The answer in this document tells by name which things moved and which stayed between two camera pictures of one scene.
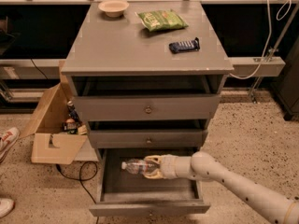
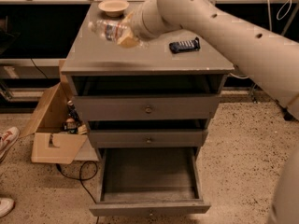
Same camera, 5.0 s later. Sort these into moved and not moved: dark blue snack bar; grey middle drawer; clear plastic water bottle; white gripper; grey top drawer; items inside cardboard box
Moved: white gripper; clear plastic water bottle
Not moved: dark blue snack bar; items inside cardboard box; grey middle drawer; grey top drawer
